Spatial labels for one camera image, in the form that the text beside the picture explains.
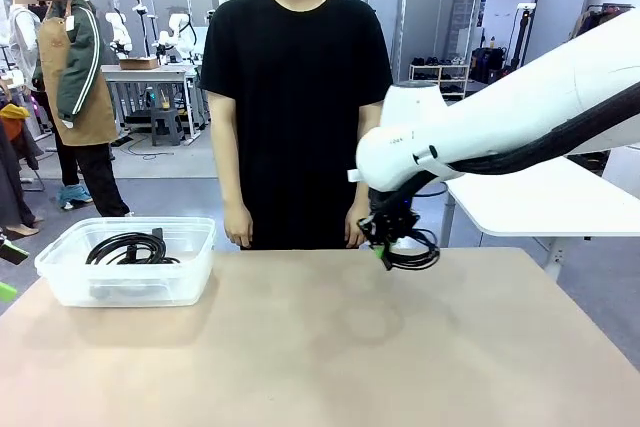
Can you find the grey plastic stool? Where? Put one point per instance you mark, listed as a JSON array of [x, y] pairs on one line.
[[167, 124]]

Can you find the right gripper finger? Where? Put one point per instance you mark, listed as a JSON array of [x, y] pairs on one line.
[[389, 259], [379, 250]]

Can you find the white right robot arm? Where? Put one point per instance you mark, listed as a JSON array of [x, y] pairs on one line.
[[500, 117]]

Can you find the black tripod stand white top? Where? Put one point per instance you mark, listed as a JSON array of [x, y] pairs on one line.
[[522, 37]]

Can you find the person's right forearm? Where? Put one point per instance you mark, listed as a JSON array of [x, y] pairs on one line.
[[230, 177]]

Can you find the person's left hand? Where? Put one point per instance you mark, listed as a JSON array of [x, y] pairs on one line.
[[353, 229]]

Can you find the white shoe rack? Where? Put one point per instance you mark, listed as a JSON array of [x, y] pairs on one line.
[[440, 79]]

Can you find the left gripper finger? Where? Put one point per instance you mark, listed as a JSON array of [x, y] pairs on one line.
[[6, 292], [12, 253]]

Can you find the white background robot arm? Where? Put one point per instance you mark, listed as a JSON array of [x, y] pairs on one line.
[[177, 34], [120, 32]]

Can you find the clothing rack with coats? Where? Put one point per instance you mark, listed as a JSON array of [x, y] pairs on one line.
[[595, 17]]

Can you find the grey partition panel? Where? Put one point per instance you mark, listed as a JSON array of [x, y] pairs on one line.
[[560, 7]]

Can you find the woman in green jacket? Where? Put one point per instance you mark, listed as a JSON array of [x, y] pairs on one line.
[[75, 72]]

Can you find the clear plastic storage container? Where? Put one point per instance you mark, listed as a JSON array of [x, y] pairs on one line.
[[190, 287]]

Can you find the black bags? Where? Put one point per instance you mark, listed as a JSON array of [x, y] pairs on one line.
[[490, 64]]

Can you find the white desk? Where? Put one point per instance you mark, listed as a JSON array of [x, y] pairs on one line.
[[550, 197]]

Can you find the grey background table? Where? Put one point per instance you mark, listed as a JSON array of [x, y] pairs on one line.
[[150, 74]]

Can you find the person in black t-shirt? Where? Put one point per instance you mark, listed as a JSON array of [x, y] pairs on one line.
[[295, 97]]

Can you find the person's left forearm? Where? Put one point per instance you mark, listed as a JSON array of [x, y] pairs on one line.
[[361, 197]]

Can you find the person's right hand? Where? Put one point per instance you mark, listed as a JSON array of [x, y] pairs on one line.
[[239, 227]]

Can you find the cardboard box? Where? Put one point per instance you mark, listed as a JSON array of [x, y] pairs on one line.
[[139, 63]]

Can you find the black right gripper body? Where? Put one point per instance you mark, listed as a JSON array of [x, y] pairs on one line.
[[392, 222]]

